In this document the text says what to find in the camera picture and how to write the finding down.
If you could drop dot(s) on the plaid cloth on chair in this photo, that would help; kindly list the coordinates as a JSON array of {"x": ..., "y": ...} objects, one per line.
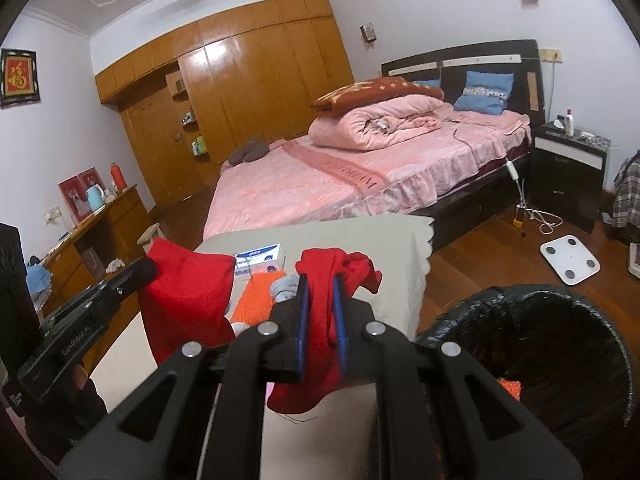
[{"x": 626, "y": 205}]

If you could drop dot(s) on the grey table cloth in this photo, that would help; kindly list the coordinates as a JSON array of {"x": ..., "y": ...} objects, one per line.
[{"x": 316, "y": 430}]

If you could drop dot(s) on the wooden wardrobe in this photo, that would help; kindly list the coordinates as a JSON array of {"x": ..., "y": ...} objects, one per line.
[{"x": 191, "y": 97}]

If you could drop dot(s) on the folded pink quilt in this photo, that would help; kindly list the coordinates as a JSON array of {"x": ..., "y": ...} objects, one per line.
[{"x": 380, "y": 125}]

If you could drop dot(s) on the wall power socket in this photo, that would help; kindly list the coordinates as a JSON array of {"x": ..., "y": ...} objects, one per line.
[{"x": 550, "y": 55}]

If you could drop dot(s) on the framed red wall art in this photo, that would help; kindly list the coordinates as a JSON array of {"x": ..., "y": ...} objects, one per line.
[{"x": 19, "y": 79}]

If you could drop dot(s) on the orange foam net large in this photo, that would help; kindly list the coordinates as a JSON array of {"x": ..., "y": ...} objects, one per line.
[{"x": 514, "y": 388}]

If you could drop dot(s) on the grey sock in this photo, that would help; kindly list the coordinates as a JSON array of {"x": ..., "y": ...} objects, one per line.
[{"x": 284, "y": 289}]

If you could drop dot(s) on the red thermos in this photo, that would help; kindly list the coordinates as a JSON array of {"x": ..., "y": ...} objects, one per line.
[{"x": 118, "y": 178}]

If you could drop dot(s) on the black bed headboard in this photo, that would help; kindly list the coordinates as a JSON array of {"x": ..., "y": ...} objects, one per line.
[{"x": 518, "y": 57}]

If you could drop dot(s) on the white blue tissue box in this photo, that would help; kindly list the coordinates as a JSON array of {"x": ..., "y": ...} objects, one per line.
[{"x": 265, "y": 259}]

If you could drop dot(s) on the small wooden stool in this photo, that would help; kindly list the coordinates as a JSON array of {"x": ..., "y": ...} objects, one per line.
[{"x": 149, "y": 236}]

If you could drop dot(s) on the brown slippers on bed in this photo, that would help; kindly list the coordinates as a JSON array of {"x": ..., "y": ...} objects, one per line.
[{"x": 253, "y": 150}]

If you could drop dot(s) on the wooden sideboard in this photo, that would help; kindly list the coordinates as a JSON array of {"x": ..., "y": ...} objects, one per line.
[{"x": 82, "y": 259}]

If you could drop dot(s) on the light blue kettle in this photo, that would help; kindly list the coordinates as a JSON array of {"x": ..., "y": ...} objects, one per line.
[{"x": 96, "y": 197}]

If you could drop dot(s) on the orange foam net flat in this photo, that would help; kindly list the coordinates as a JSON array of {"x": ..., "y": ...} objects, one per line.
[{"x": 255, "y": 303}]

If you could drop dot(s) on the red cloth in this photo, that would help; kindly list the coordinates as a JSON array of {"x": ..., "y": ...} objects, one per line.
[
  {"x": 187, "y": 300},
  {"x": 322, "y": 372}
]

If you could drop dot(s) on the pink covered bed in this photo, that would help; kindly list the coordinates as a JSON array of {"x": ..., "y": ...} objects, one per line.
[{"x": 298, "y": 182}]

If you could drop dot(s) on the brown folded blanket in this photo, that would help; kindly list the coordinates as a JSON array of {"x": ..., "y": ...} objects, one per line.
[{"x": 363, "y": 93}]

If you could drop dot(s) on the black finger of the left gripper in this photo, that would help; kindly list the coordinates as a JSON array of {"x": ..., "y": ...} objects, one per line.
[{"x": 106, "y": 297}]

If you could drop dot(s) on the blue pillow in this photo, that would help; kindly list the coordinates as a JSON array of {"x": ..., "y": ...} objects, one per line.
[{"x": 485, "y": 93}]

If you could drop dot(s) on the white bathroom scale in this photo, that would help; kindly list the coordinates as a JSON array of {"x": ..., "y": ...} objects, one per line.
[{"x": 571, "y": 260}]

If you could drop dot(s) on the black white nightstand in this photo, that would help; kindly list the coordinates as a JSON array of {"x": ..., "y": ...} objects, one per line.
[{"x": 567, "y": 175}]

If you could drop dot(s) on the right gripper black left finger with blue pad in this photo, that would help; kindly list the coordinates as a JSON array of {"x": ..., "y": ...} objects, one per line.
[{"x": 200, "y": 414}]

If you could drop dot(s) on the white lotion bottle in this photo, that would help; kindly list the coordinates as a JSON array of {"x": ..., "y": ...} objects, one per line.
[{"x": 569, "y": 123}]

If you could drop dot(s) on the red picture frames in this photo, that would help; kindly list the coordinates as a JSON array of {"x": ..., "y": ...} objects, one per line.
[{"x": 74, "y": 191}]

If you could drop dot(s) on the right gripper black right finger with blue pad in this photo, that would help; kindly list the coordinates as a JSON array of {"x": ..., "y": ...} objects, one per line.
[{"x": 439, "y": 413}]

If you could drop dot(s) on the black lined trash bin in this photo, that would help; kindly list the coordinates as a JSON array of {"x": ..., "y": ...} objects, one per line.
[{"x": 576, "y": 372}]

